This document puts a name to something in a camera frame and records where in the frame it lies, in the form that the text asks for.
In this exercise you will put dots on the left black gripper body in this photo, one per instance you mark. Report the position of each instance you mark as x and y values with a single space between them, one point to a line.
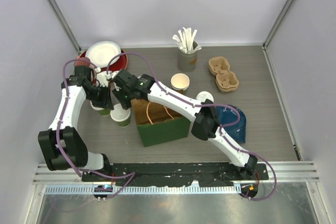
100 93

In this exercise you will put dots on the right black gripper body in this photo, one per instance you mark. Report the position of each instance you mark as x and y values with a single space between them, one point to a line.
131 101

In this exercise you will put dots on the white cup lid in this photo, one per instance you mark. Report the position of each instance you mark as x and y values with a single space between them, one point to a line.
96 108
119 114

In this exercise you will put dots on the green paper bag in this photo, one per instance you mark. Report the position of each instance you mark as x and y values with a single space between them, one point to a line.
157 124

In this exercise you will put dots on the stack of green paper cups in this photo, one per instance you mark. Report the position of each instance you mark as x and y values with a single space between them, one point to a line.
180 82

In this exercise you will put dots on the stack of white lids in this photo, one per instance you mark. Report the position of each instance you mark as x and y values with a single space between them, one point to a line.
204 95

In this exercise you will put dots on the green paper cup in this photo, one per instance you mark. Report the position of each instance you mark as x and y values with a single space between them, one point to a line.
124 123
104 112

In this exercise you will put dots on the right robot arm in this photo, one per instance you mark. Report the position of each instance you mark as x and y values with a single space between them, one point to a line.
202 115

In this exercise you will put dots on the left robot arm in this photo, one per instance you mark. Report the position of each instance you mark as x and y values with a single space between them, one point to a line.
61 144

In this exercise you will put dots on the red round tray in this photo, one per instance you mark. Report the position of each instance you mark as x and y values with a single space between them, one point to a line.
121 63

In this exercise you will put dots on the floral pink tumbler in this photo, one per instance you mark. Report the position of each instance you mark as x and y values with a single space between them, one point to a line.
82 61

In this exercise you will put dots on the white paper plate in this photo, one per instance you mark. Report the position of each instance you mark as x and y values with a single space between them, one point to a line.
102 52

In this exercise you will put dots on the grey straw holder cup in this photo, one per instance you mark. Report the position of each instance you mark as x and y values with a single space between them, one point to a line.
186 62

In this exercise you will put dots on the white wrapped straws bundle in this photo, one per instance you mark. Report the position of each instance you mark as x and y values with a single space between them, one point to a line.
185 41

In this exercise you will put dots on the cardboard cup carrier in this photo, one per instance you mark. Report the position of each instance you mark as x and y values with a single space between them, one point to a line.
225 79

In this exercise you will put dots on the blue leaf-shaped dish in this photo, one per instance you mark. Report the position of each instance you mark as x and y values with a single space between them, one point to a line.
228 116

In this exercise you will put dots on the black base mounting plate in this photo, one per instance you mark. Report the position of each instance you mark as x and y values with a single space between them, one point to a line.
183 174

